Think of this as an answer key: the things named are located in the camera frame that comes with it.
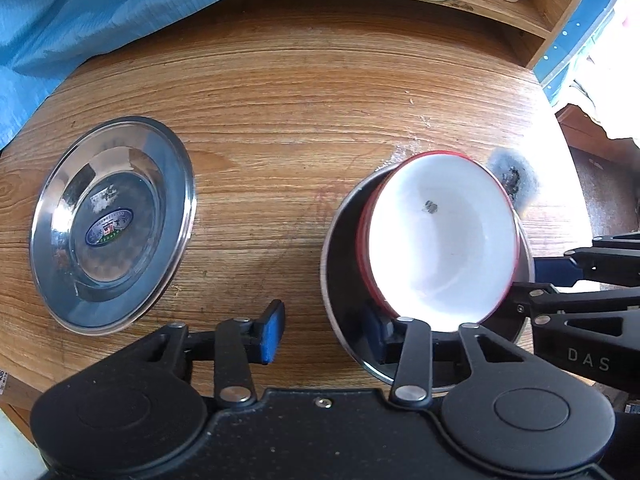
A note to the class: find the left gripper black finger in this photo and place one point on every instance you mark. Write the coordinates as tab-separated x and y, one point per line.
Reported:
534	298

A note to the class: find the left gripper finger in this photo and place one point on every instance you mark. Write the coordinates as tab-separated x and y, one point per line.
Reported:
611	266

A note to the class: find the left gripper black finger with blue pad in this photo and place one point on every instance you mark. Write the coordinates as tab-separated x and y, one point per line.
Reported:
501	374
159	367

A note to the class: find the stainless steel bowl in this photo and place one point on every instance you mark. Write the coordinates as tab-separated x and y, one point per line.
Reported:
359	323

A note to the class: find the large white bowl red rim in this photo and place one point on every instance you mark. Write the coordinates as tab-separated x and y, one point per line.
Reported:
438	241

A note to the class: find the stainless steel plate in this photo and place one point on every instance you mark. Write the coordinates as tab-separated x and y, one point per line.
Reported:
111	225

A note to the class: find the wooden shelf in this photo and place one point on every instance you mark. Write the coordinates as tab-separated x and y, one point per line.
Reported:
529	26

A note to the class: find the blue dotted curtain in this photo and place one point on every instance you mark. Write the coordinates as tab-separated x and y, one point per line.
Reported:
589	17

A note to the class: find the light blue cloth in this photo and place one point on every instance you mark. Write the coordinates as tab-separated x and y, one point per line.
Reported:
44	41

